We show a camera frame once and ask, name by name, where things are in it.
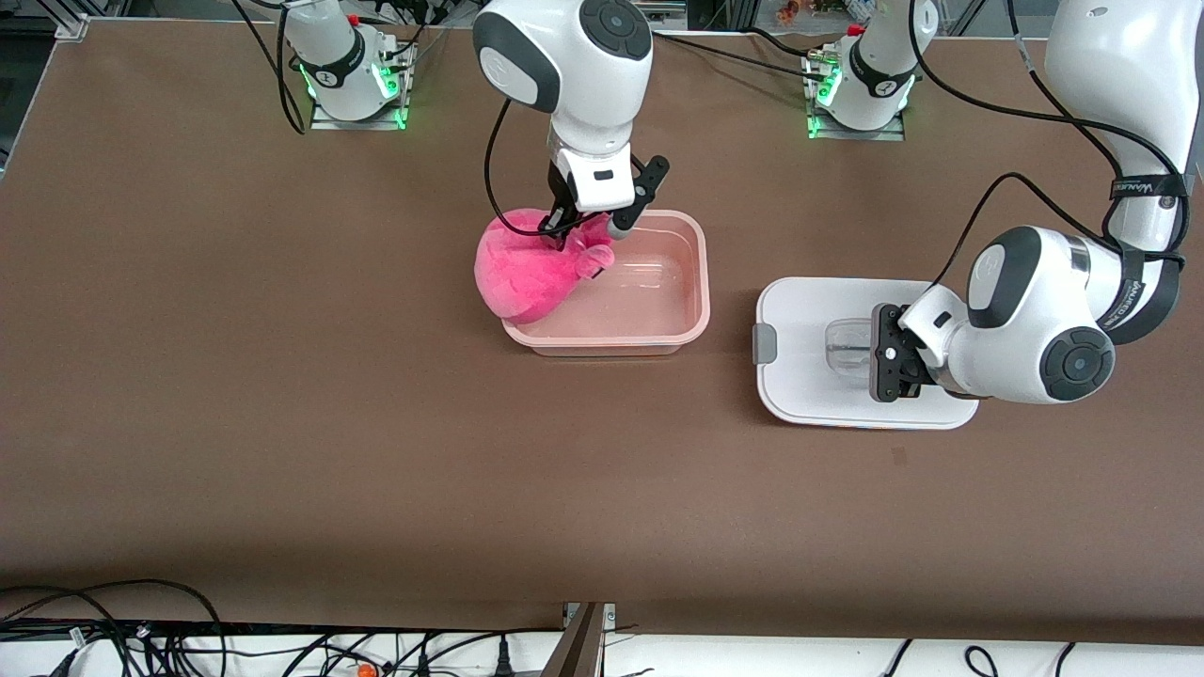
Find pink plush toy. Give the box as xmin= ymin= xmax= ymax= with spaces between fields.
xmin=473 ymin=209 xmax=617 ymax=326

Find white box lid grey latches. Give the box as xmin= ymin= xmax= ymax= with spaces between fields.
xmin=752 ymin=276 xmax=981 ymax=432

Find pink plastic storage box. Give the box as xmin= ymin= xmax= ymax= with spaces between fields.
xmin=499 ymin=209 xmax=712 ymax=358

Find colourful small toys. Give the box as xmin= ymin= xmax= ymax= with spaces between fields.
xmin=775 ymin=0 xmax=876 ymax=25

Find long black table cable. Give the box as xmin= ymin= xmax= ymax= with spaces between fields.
xmin=649 ymin=26 xmax=833 ymax=86

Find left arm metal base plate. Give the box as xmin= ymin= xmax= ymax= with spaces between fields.
xmin=804 ymin=47 xmax=906 ymax=142

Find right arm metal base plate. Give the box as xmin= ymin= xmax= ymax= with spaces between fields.
xmin=310 ymin=42 xmax=416 ymax=131

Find short black table cable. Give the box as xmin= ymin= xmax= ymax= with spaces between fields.
xmin=743 ymin=25 xmax=821 ymax=57

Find black cable at arm base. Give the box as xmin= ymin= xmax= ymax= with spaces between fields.
xmin=388 ymin=14 xmax=454 ymax=62

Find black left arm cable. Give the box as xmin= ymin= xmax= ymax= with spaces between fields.
xmin=908 ymin=0 xmax=1188 ymax=288

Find aluminium profile bracket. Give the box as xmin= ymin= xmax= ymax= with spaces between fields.
xmin=541 ymin=602 xmax=618 ymax=677

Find large looped black cable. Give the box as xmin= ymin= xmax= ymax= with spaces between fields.
xmin=0 ymin=577 xmax=228 ymax=677

